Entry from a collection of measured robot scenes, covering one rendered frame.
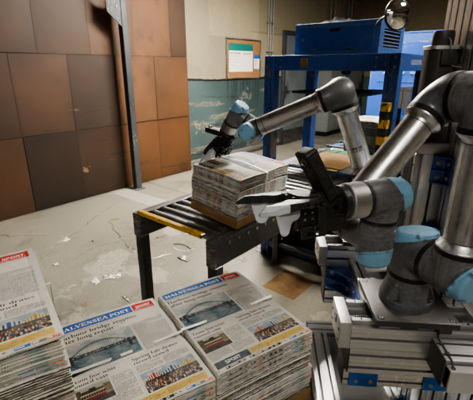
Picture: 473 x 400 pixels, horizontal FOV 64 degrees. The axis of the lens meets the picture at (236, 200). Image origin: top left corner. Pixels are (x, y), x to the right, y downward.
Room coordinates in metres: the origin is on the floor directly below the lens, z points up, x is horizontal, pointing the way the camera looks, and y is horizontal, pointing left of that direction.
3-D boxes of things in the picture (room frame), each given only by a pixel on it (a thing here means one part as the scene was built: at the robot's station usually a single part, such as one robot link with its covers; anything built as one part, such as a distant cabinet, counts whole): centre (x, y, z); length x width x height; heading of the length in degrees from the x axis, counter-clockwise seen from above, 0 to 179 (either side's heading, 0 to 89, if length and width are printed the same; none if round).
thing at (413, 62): (2.85, -0.78, 1.50); 0.94 x 0.68 x 0.10; 50
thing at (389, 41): (2.85, -0.78, 1.65); 0.60 x 0.45 x 0.20; 50
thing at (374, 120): (3.29, -1.15, 0.93); 0.38 x 0.30 x 0.26; 140
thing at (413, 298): (0.96, -0.50, 0.87); 0.15 x 0.15 x 0.10
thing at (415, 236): (0.96, -0.51, 0.98); 0.13 x 0.12 x 0.14; 21
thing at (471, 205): (0.84, -0.55, 1.19); 0.15 x 0.12 x 0.55; 21
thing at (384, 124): (2.29, -0.89, 1.05); 0.05 x 0.05 x 0.45; 50
